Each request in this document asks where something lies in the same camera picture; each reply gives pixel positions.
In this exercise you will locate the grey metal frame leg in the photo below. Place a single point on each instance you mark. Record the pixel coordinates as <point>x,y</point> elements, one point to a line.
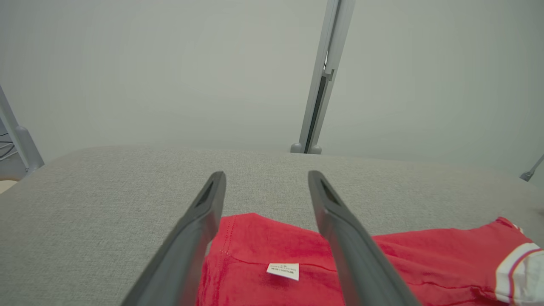
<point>25,146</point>

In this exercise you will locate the red shorts with white stripe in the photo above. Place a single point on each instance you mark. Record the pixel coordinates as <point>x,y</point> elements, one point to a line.
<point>263,242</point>

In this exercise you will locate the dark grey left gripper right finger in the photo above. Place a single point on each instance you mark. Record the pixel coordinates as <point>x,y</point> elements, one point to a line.
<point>361,267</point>

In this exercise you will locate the grey metal partition post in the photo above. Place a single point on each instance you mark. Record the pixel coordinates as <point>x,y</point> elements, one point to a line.
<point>338,25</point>

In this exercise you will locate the thin grey metal leg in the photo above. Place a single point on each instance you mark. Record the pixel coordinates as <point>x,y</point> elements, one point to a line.
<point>529,174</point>

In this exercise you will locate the beige woven basket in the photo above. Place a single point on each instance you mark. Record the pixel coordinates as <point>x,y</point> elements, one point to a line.
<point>6,186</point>

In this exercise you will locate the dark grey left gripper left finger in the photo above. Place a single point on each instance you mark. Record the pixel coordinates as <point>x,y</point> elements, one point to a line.
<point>182,259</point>

